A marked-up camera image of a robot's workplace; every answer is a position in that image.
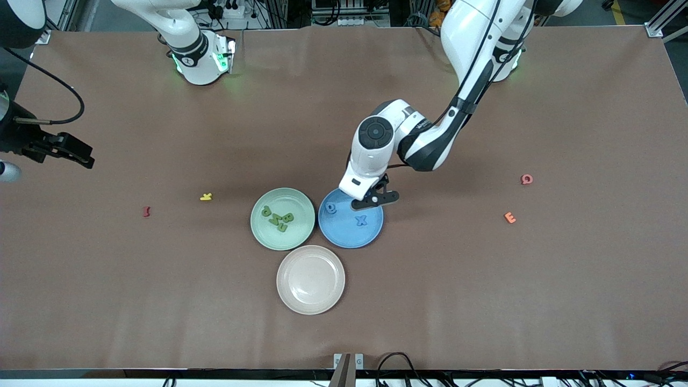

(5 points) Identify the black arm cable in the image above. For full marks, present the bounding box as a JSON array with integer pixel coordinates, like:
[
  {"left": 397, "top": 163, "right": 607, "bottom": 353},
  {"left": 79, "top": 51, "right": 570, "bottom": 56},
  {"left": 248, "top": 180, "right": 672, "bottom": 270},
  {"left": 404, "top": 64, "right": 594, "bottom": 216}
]
[
  {"left": 3, "top": 47, "right": 85, "bottom": 125},
  {"left": 387, "top": 0, "right": 538, "bottom": 169}
]

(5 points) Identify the blue round plate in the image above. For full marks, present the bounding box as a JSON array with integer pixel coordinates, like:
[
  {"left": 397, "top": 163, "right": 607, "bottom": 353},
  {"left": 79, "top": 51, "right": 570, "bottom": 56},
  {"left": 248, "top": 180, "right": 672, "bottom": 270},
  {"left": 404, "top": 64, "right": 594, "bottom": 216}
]
[{"left": 318, "top": 187, "right": 384, "bottom": 249}]

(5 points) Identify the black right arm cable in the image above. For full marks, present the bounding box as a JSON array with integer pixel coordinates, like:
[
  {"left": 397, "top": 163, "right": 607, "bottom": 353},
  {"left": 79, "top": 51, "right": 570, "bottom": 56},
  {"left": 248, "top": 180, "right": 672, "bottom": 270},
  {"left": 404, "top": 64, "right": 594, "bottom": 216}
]
[{"left": 3, "top": 47, "right": 85, "bottom": 125}]

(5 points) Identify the beige pink round plate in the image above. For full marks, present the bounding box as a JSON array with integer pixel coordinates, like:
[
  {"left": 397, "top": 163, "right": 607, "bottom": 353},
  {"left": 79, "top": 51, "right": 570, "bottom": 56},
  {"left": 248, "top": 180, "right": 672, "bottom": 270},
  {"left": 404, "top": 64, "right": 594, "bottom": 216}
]
[{"left": 276, "top": 245, "right": 346, "bottom": 316}]

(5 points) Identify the grey metal mounting bracket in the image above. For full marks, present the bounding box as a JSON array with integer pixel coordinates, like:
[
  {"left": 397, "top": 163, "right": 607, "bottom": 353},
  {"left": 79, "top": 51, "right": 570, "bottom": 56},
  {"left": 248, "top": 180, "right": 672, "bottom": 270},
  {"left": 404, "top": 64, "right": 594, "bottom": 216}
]
[{"left": 333, "top": 353, "right": 364, "bottom": 371}]

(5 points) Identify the brown angled post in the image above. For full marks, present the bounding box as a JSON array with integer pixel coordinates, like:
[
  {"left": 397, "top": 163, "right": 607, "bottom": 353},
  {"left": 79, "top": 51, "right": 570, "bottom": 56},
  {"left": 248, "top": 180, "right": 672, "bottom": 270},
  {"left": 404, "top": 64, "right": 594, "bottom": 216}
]
[{"left": 329, "top": 353, "right": 351, "bottom": 387}]

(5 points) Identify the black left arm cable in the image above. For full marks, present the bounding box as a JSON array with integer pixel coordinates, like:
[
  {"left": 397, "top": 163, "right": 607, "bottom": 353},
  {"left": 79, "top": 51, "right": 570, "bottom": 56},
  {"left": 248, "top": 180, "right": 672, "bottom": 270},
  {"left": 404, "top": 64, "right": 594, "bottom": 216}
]
[{"left": 387, "top": 0, "right": 538, "bottom": 169}]

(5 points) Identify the aluminium frame profile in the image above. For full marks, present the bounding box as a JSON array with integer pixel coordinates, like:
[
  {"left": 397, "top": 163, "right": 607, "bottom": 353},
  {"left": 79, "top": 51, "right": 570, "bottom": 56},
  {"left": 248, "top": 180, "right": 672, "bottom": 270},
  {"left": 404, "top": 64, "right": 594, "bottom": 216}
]
[
  {"left": 645, "top": 0, "right": 688, "bottom": 41},
  {"left": 30, "top": 0, "right": 70, "bottom": 46}
]

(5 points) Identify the black looped cable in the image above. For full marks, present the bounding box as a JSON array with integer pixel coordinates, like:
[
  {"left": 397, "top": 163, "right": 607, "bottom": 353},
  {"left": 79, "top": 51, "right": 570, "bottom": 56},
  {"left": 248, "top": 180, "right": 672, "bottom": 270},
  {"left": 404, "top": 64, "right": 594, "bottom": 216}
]
[{"left": 376, "top": 352, "right": 425, "bottom": 387}]

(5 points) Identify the green round plate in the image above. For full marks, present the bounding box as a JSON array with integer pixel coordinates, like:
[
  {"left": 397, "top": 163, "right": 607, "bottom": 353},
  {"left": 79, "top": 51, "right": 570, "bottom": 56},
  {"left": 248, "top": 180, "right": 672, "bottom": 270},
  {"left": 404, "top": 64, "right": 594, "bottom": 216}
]
[{"left": 250, "top": 188, "right": 316, "bottom": 251}]

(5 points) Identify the orange fruit pile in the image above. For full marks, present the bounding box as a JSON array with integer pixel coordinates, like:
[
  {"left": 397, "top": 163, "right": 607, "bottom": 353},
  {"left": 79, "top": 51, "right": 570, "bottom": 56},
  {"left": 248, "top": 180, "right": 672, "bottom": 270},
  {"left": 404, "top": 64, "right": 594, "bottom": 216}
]
[{"left": 429, "top": 0, "right": 451, "bottom": 27}]

